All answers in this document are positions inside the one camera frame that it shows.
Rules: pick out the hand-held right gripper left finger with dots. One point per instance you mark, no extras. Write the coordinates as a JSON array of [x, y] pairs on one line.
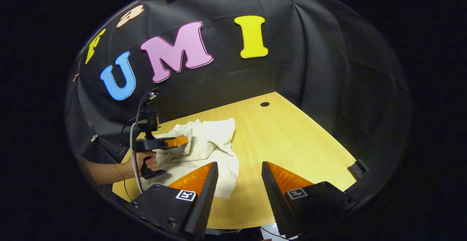
[[204, 204]]

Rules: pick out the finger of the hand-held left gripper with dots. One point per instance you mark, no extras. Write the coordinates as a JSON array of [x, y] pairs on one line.
[[177, 141]]

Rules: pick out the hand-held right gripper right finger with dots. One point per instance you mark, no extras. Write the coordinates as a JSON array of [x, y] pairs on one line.
[[277, 204]]

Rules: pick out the white garment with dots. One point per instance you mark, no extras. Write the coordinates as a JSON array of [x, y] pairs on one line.
[[208, 142]]

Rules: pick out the copper spring clip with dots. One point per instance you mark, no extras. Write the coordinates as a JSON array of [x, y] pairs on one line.
[[76, 77]]

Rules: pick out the black backdrop cloth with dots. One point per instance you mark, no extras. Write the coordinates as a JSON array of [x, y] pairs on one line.
[[292, 69]]

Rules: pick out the black table bracket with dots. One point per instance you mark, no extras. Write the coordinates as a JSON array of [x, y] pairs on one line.
[[357, 168]]

